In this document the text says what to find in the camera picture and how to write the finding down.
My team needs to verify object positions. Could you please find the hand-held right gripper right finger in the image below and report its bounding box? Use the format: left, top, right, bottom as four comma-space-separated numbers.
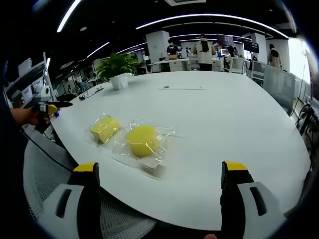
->
220, 160, 287, 239

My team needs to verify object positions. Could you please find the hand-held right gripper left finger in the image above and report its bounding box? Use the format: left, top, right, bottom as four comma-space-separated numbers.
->
37, 162, 102, 239

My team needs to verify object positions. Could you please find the yellow square silicone block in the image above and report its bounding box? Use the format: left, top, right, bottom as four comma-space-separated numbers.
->
89, 116, 122, 145

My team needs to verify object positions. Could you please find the yellow round silicone block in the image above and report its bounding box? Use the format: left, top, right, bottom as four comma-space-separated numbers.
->
125, 124, 159, 157

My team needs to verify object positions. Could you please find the person's left hand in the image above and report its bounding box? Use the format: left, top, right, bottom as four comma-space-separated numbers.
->
23, 109, 48, 125

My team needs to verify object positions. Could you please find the white storage shelf rack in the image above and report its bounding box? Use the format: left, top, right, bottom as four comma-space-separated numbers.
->
3, 52, 54, 108

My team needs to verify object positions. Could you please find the white chair back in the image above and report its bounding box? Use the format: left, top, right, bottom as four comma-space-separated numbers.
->
23, 135, 158, 239

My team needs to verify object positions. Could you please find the person's dark torso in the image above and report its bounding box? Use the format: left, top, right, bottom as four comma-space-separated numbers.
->
0, 82, 28, 225

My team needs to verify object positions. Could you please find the green plant in white pot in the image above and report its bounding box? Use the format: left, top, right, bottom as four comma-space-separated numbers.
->
95, 52, 141, 91

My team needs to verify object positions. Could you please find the straight ceiling light strip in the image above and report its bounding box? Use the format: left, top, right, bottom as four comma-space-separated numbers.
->
56, 0, 83, 33

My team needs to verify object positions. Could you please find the grey office chair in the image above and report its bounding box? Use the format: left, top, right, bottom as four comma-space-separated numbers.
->
264, 64, 297, 117

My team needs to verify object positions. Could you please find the white office chair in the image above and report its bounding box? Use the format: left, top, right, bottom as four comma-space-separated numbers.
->
249, 61, 267, 80
231, 58, 246, 74

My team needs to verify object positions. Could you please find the dark hanging screen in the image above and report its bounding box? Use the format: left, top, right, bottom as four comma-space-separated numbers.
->
216, 34, 235, 47
244, 40, 260, 53

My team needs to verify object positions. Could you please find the ceiling air conditioner vent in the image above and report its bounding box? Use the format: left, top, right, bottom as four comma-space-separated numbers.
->
164, 0, 206, 4

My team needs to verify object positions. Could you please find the long curved ceiling light strip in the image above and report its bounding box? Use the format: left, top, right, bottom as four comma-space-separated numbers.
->
136, 13, 290, 39

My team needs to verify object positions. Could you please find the black plug with cable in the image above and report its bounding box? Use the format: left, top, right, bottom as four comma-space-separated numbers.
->
78, 87, 104, 101

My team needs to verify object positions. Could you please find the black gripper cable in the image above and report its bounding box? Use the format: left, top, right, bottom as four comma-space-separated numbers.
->
19, 125, 77, 173

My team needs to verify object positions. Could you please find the table cable slot cover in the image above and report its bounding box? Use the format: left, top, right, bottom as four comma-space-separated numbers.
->
158, 85, 208, 91

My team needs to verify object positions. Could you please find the dark equipment frame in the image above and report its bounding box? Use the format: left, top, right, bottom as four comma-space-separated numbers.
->
298, 102, 319, 140

